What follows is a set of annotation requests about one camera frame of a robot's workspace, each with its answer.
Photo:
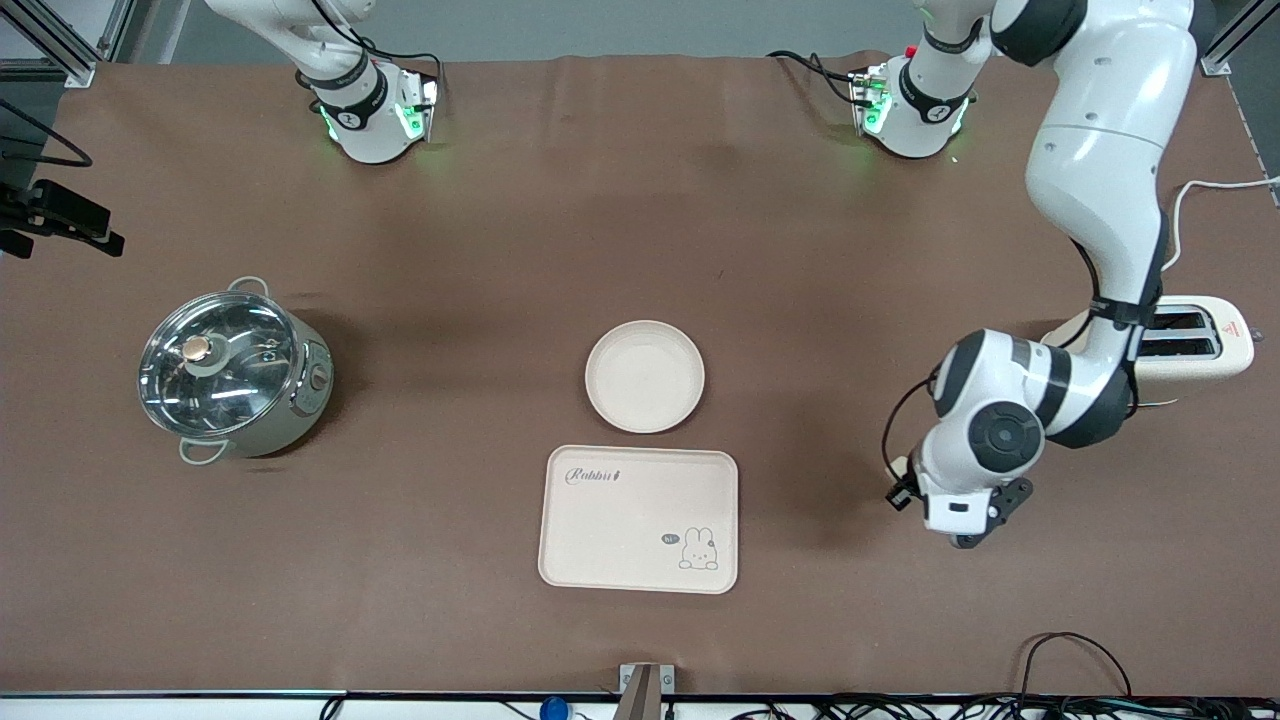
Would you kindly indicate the glass pot lid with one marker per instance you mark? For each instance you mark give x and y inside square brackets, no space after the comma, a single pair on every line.
[215,365]

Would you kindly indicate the aluminium frame profile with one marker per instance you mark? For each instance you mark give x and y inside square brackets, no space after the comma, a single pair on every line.
[70,55]
[1228,40]

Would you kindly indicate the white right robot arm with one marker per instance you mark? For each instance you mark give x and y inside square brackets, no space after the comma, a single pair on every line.
[370,130]

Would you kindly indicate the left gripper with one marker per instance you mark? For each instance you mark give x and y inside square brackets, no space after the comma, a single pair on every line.
[914,484]

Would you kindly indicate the cream round plate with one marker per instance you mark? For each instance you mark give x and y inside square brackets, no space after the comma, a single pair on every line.
[645,378]

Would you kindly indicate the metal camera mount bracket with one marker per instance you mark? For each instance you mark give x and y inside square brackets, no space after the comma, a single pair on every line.
[645,690]

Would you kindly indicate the blue round knob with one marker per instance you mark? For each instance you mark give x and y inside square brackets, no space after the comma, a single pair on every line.
[553,710]

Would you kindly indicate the cream two-slot toaster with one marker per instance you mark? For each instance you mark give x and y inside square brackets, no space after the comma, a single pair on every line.
[1225,345]

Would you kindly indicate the brown table mat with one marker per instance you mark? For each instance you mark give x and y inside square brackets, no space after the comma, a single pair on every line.
[500,250]

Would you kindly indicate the cream rabbit print tray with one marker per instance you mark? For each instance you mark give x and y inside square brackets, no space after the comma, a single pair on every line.
[620,530]

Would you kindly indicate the steel electric cooking pot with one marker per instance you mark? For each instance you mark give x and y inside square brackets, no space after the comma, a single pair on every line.
[310,400]

